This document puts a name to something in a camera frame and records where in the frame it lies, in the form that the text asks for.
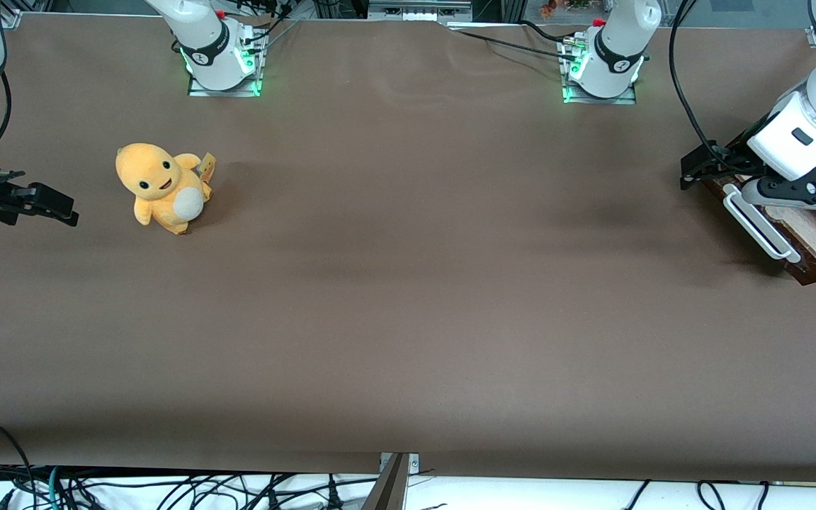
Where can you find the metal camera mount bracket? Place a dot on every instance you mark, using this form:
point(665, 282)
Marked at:
point(390, 485)

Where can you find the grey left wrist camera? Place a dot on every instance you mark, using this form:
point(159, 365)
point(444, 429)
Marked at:
point(751, 193)

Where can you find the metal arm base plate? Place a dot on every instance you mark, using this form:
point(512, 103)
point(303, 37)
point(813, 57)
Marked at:
point(624, 99)
point(199, 88)

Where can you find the yellow plush toy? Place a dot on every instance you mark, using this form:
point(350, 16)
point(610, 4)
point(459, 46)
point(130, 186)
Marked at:
point(160, 188)

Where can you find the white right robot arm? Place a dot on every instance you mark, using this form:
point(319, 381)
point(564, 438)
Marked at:
point(206, 39)

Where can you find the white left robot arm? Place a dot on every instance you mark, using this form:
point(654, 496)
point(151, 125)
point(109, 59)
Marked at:
point(617, 49)

